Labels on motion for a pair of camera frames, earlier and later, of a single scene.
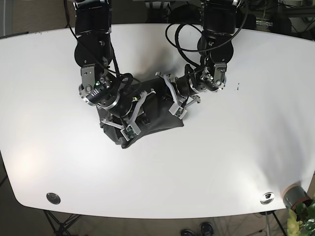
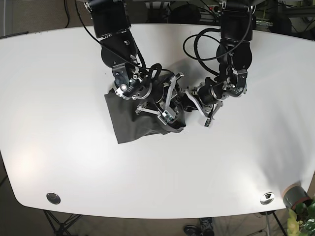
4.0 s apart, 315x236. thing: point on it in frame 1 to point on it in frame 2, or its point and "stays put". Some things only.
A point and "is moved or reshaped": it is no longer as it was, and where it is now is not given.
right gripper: (185, 88) to (210, 94)
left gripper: (119, 97) to (160, 99)
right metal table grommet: (267, 198) stays put
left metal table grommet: (53, 198) stays put
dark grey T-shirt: (149, 112) is moved or reshaped
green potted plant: (301, 221) stays put
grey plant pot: (294, 194) stays put
